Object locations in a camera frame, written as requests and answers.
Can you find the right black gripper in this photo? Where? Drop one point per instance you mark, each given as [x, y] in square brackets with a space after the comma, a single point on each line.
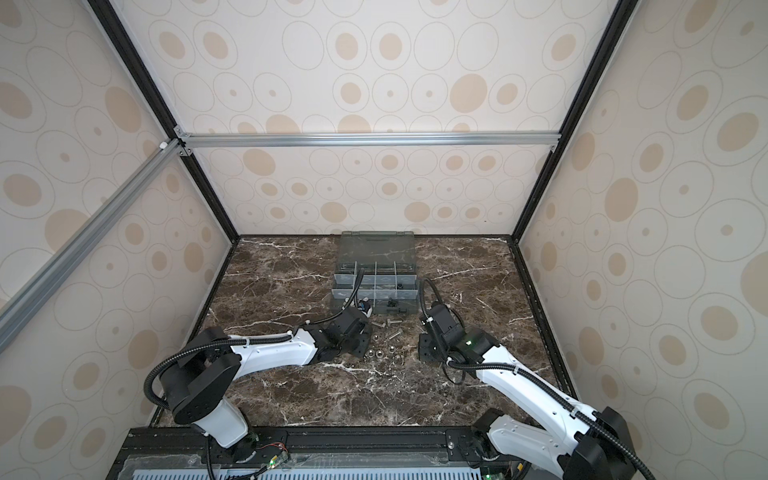
[430, 349]

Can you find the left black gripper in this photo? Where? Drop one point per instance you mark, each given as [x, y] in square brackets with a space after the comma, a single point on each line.
[363, 351]

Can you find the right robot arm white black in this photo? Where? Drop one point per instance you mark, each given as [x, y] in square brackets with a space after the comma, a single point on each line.
[571, 439]

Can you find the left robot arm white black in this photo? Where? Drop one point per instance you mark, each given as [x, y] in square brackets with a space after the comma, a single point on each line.
[193, 383]

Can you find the clear plastic organizer box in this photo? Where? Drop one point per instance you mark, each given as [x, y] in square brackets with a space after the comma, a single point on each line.
[388, 263]

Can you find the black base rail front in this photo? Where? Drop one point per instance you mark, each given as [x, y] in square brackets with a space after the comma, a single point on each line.
[421, 452]

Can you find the horizontal aluminium rail back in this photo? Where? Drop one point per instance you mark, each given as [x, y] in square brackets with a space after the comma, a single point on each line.
[378, 139]

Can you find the diagonal aluminium rail left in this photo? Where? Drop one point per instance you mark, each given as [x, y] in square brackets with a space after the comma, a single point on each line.
[22, 308]

